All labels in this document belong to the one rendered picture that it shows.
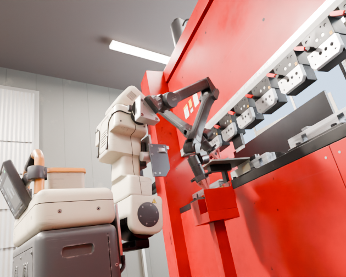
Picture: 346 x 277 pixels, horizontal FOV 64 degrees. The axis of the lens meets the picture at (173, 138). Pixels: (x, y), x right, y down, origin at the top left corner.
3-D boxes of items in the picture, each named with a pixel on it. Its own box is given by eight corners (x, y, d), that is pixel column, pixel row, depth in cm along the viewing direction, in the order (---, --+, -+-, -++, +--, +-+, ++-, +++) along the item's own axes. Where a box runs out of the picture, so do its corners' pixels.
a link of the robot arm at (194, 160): (184, 159, 144) (191, 154, 140) (192, 156, 149) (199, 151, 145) (189, 170, 142) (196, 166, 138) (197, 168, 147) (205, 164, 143)
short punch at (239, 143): (235, 152, 182) (232, 139, 186) (238, 152, 183) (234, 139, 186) (243, 147, 174) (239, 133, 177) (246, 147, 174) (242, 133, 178)
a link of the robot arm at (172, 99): (199, 78, 167) (212, 72, 160) (207, 99, 169) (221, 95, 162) (150, 99, 135) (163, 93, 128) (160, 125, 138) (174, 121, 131)
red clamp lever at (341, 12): (328, 11, 108) (352, 7, 99) (336, 12, 109) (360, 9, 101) (327, 16, 108) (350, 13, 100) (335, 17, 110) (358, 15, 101)
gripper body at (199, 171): (212, 173, 140) (206, 160, 142) (196, 180, 136) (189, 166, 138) (207, 177, 145) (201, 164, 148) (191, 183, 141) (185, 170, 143)
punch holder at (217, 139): (210, 152, 206) (206, 132, 212) (220, 152, 209) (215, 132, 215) (220, 145, 193) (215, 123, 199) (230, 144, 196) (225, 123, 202)
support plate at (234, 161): (199, 170, 173) (198, 169, 173) (234, 167, 182) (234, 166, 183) (211, 161, 157) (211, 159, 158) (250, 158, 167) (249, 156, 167)
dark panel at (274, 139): (244, 196, 259) (233, 152, 275) (246, 195, 260) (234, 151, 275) (351, 154, 162) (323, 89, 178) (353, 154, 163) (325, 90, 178)
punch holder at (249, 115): (239, 129, 172) (232, 106, 177) (250, 129, 175) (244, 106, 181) (253, 118, 159) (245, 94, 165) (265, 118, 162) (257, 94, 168)
